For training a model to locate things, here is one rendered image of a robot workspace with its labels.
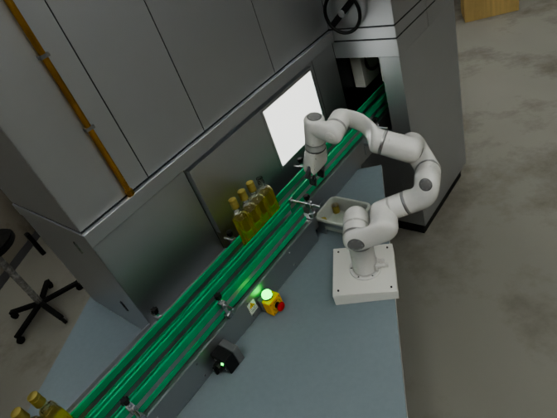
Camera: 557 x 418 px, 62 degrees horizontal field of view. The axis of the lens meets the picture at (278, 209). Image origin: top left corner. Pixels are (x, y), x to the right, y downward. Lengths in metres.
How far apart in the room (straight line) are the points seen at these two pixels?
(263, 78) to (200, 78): 0.38
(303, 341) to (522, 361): 1.18
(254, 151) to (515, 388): 1.62
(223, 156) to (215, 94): 0.26
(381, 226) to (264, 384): 0.71
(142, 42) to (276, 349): 1.22
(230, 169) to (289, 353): 0.81
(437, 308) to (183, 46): 1.89
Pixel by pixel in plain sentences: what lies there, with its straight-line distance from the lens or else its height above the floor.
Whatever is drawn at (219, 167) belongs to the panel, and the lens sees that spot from 1.98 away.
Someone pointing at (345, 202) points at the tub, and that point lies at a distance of 2.21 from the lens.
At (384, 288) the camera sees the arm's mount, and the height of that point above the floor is 0.80.
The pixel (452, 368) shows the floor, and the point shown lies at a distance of 2.55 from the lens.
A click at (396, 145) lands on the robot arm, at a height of 1.35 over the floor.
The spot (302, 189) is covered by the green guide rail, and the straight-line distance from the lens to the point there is 2.17.
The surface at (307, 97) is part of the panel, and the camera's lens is 2.41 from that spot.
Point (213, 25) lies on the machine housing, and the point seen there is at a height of 1.73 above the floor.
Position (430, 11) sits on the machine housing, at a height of 1.30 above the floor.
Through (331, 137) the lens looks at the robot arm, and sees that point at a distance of 1.56.
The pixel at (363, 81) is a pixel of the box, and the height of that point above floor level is 1.04.
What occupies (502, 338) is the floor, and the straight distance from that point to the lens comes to 2.65.
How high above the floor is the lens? 2.18
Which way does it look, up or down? 36 degrees down
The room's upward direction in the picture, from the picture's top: 22 degrees counter-clockwise
